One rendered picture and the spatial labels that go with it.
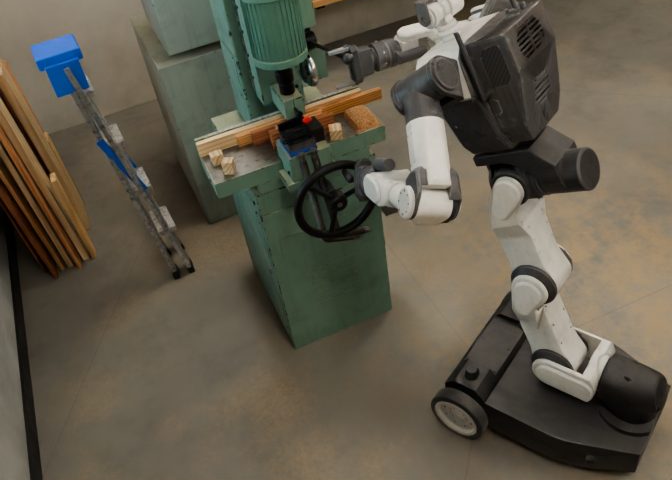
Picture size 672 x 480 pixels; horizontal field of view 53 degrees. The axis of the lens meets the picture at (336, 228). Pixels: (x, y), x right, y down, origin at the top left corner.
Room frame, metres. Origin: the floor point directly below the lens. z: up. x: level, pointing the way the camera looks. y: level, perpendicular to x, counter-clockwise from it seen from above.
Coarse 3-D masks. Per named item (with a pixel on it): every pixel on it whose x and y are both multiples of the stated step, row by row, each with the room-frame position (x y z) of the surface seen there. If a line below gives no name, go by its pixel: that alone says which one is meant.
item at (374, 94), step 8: (376, 88) 2.10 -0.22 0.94; (352, 96) 2.08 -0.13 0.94; (360, 96) 2.07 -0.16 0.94; (368, 96) 2.08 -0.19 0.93; (376, 96) 2.09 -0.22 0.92; (328, 104) 2.05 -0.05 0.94; (336, 104) 2.04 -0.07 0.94; (344, 104) 2.05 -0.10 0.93; (352, 104) 2.06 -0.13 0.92; (360, 104) 2.07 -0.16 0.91; (328, 112) 2.04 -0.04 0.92; (336, 112) 2.04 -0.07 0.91; (280, 120) 2.00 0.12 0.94; (256, 128) 1.98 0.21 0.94; (240, 136) 1.94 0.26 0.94; (248, 136) 1.95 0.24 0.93; (240, 144) 1.94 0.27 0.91; (248, 144) 1.95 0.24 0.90
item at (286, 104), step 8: (272, 88) 2.06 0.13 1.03; (272, 96) 2.07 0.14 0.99; (280, 96) 1.99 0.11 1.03; (288, 96) 1.98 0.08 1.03; (296, 96) 1.97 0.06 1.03; (280, 104) 1.99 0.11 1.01; (288, 104) 1.95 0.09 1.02; (296, 104) 1.96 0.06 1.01; (288, 112) 1.95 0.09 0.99; (296, 112) 1.96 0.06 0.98; (304, 112) 1.97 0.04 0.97
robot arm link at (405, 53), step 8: (384, 40) 1.94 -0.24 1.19; (392, 40) 1.94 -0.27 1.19; (416, 40) 1.94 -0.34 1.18; (392, 48) 1.91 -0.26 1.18; (400, 48) 1.92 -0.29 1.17; (408, 48) 1.93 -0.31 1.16; (416, 48) 1.91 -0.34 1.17; (424, 48) 1.91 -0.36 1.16; (392, 56) 1.90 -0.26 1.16; (400, 56) 1.88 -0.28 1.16; (408, 56) 1.89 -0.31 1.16; (416, 56) 1.89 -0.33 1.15; (392, 64) 1.90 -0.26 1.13; (400, 64) 1.95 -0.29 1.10; (408, 64) 1.93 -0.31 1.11; (416, 64) 1.94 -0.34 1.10
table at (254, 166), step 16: (352, 128) 1.94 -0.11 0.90; (384, 128) 1.93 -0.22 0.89; (336, 144) 1.87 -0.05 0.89; (352, 144) 1.89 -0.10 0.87; (368, 144) 1.91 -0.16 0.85; (208, 160) 1.89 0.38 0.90; (240, 160) 1.86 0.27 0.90; (256, 160) 1.85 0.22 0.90; (272, 160) 1.83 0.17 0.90; (208, 176) 1.86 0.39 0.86; (224, 176) 1.79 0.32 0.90; (240, 176) 1.78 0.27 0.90; (256, 176) 1.79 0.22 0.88; (272, 176) 1.81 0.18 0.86; (288, 176) 1.77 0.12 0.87; (224, 192) 1.76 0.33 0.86
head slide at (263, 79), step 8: (240, 8) 2.09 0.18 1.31; (240, 16) 2.11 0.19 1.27; (248, 40) 2.08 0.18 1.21; (248, 48) 2.11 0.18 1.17; (248, 56) 2.12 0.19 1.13; (256, 72) 2.07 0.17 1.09; (264, 72) 2.08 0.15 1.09; (272, 72) 2.08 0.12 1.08; (296, 72) 2.11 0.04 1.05; (256, 80) 2.10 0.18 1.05; (264, 80) 2.07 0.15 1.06; (272, 80) 2.08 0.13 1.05; (296, 80) 2.11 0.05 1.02; (256, 88) 2.12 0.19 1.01; (264, 88) 2.07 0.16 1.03; (264, 96) 2.07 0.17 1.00; (264, 104) 2.07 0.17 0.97
